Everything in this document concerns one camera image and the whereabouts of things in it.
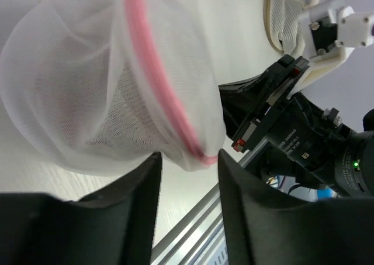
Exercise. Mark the aluminium rail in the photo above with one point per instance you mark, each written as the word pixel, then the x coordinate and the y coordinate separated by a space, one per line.
pixel 198 238

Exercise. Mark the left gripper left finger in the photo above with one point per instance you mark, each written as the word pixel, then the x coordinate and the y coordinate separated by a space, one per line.
pixel 113 225

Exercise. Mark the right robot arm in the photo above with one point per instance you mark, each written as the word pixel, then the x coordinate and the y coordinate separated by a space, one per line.
pixel 353 163

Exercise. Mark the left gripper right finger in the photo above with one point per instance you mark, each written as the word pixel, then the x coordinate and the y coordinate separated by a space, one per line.
pixel 263 225

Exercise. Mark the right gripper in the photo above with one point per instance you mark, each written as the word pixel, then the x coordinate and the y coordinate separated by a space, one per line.
pixel 260 108

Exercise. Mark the cream round laundry bag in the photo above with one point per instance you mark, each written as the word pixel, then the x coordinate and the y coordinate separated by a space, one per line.
pixel 281 25

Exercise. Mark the pink trimmed mesh laundry bag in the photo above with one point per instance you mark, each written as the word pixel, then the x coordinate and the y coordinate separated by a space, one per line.
pixel 99 85

